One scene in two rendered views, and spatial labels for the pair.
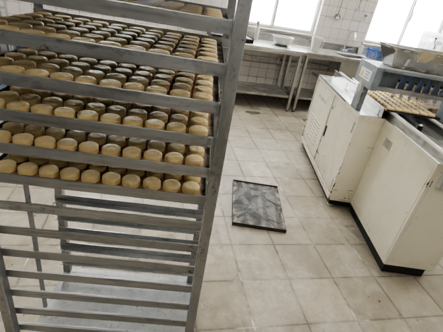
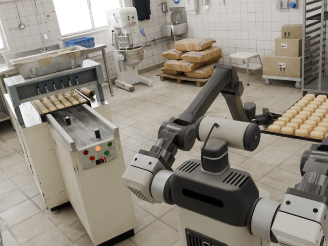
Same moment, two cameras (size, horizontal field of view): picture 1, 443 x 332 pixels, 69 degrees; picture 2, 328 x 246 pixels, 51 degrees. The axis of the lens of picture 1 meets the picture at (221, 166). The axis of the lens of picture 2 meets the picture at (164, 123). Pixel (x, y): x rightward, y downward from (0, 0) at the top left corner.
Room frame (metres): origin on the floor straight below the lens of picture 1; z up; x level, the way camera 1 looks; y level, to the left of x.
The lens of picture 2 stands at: (-0.38, -0.93, 1.73)
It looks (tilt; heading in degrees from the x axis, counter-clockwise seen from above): 22 degrees down; 337
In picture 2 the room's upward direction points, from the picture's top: 8 degrees counter-clockwise
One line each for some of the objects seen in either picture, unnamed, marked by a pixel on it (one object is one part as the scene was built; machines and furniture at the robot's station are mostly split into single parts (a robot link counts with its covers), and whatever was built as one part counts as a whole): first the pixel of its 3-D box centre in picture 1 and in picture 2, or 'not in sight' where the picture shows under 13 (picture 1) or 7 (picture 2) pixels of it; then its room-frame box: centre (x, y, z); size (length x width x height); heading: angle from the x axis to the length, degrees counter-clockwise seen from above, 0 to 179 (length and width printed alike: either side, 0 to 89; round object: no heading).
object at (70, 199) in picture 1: (130, 206); not in sight; (1.11, 0.36, 0.60); 0.64 x 0.03 x 0.03; 96
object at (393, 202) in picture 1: (407, 192); (91, 174); (1.99, -1.30, 0.45); 0.70 x 0.34 x 0.90; 3
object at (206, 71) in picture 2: not in sight; (205, 69); (4.75, -4.11, 0.19); 0.72 x 0.42 x 0.15; 109
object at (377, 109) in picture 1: (353, 89); (27, 100); (2.96, -1.04, 0.88); 1.28 x 0.01 x 0.07; 3
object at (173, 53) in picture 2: not in sight; (182, 51); (5.30, -3.97, 0.47); 0.72 x 0.42 x 0.17; 105
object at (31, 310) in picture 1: (103, 313); not in sight; (0.72, 0.32, 0.42); 0.64 x 0.03 x 0.03; 96
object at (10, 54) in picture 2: (316, 44); (10, 59); (5.09, -1.05, 0.98); 0.20 x 0.14 x 0.20; 55
